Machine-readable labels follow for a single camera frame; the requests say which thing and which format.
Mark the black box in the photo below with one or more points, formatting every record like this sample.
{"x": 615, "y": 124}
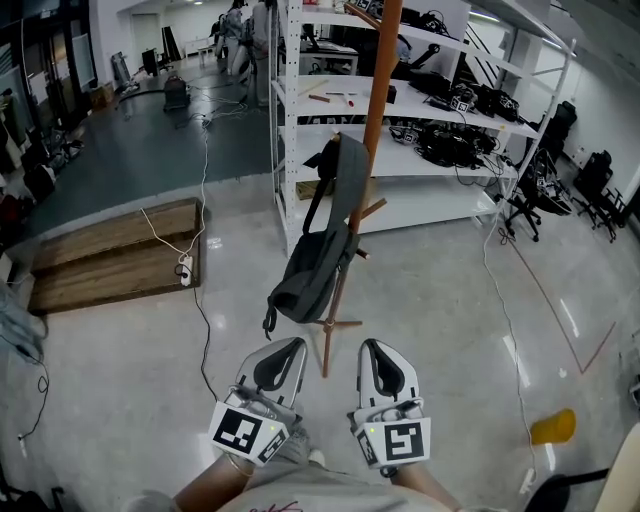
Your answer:
{"x": 391, "y": 94}

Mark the beige chair edge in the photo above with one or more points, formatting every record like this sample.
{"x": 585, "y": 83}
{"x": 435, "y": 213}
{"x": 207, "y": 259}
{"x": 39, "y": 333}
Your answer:
{"x": 622, "y": 475}

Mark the person's grey shirt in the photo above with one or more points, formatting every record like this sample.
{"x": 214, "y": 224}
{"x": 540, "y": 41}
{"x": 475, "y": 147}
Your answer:
{"x": 325, "y": 492}

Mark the black round stool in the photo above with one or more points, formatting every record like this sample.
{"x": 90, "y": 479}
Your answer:
{"x": 565, "y": 492}

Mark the pale wooden stick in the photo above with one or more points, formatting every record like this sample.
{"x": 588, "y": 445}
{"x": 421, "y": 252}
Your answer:
{"x": 313, "y": 87}

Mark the white power strip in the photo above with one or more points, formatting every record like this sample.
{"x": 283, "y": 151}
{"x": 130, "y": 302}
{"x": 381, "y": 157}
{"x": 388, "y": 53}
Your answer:
{"x": 186, "y": 270}

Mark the white metal shelving unit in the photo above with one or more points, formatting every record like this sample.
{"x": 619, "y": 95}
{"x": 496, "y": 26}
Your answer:
{"x": 400, "y": 165}

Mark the person's left forearm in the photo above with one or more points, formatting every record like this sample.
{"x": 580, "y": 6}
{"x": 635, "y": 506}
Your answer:
{"x": 210, "y": 485}

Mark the grey cloth pile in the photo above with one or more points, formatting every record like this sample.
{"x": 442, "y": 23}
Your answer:
{"x": 17, "y": 320}

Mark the person's grey trousers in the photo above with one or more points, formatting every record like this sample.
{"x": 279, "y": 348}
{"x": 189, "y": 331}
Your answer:
{"x": 297, "y": 442}

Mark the black office chair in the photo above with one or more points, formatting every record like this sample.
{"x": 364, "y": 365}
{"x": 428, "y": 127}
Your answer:
{"x": 562, "y": 122}
{"x": 530, "y": 200}
{"x": 595, "y": 175}

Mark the white T-shaped tool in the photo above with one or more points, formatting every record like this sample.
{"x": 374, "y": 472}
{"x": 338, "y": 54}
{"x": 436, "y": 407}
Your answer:
{"x": 342, "y": 96}

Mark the yellow plastic bin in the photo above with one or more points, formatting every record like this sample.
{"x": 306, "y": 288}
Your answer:
{"x": 555, "y": 426}

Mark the orange wooden coat stand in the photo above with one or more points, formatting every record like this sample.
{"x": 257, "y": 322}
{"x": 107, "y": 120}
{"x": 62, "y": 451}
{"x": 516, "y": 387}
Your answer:
{"x": 382, "y": 75}

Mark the person's right forearm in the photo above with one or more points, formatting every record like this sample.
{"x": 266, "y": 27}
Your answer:
{"x": 420, "y": 487}

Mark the brown wooden step platform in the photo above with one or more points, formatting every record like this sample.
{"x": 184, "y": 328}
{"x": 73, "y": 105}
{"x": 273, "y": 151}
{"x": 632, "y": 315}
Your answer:
{"x": 110, "y": 260}

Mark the pile of black devices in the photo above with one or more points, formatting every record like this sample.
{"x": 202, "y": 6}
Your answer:
{"x": 480, "y": 100}

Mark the white power adapter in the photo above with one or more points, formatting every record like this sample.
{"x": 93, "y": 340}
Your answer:
{"x": 527, "y": 480}

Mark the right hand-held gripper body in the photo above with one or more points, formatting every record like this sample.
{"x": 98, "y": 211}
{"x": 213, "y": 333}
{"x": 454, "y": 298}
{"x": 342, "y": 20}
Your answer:
{"x": 402, "y": 440}

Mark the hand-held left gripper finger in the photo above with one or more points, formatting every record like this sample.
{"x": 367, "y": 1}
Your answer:
{"x": 250, "y": 367}
{"x": 298, "y": 380}

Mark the person's white shoe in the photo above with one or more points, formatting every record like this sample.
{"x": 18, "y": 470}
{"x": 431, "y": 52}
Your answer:
{"x": 316, "y": 457}

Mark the black floor machine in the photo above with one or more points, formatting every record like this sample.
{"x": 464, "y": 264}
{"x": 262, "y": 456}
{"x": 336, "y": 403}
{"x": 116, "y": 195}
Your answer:
{"x": 176, "y": 95}

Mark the brown wooden block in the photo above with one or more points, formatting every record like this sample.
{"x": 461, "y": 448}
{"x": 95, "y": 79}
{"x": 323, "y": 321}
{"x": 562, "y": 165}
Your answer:
{"x": 320, "y": 98}

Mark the dark grey backpack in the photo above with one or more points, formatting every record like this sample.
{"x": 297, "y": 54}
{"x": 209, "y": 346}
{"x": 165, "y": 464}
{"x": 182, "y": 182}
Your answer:
{"x": 310, "y": 272}

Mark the white desk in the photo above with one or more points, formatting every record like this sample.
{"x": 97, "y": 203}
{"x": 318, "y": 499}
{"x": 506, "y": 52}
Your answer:
{"x": 330, "y": 50}

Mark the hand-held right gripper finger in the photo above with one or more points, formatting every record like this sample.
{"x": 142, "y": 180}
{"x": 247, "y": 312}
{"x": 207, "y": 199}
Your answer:
{"x": 407, "y": 382}
{"x": 364, "y": 380}

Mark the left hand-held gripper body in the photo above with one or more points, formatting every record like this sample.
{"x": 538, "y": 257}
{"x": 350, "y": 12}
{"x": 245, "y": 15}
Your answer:
{"x": 235, "y": 432}

